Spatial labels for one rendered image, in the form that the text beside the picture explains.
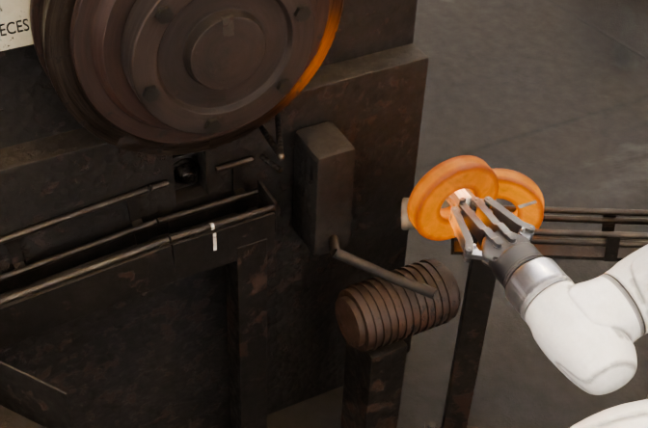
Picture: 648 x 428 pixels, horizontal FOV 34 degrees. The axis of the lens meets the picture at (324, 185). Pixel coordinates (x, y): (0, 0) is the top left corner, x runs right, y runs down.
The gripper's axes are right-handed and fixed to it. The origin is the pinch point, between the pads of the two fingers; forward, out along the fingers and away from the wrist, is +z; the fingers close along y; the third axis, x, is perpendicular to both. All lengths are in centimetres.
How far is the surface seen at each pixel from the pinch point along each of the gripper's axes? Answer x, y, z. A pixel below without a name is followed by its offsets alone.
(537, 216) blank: -13.0, 19.4, 0.1
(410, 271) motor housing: -31.5, 2.7, 11.9
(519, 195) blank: -8.9, 16.3, 2.7
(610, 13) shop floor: -90, 170, 140
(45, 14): 33, -56, 23
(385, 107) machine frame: -7.2, 5.5, 31.6
